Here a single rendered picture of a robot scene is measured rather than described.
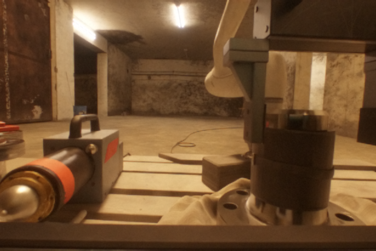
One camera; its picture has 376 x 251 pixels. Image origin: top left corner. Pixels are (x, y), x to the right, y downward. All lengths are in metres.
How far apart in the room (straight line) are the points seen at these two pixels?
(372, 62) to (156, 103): 10.83
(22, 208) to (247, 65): 0.35
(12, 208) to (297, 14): 0.42
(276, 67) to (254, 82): 0.50
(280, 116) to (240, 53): 0.18
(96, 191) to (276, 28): 0.51
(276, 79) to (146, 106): 10.56
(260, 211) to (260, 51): 0.28
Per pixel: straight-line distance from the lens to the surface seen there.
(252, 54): 0.21
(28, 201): 0.39
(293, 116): 0.36
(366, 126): 0.29
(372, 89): 0.30
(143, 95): 11.19
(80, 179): 0.48
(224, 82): 0.73
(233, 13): 0.63
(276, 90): 0.70
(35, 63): 5.49
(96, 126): 0.70
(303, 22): 0.23
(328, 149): 0.38
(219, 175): 0.60
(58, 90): 5.80
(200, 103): 10.80
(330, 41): 0.25
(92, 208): 0.57
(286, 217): 0.39
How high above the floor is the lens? 0.39
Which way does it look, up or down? 5 degrees down
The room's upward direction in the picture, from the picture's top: 1 degrees clockwise
